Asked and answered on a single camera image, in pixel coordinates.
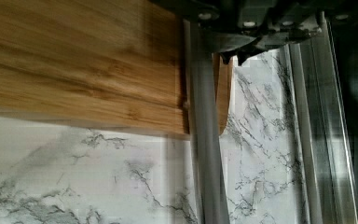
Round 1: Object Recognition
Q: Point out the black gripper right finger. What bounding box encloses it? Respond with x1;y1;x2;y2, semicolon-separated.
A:
236;27;322;65

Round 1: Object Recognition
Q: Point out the silver oven door handle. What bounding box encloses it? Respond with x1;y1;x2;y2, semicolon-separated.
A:
184;21;229;224

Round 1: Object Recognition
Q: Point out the bamboo cutting board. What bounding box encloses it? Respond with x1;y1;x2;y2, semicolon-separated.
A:
0;0;233;136

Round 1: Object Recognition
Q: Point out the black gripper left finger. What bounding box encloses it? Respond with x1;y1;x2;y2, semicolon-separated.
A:
203;31;255;64

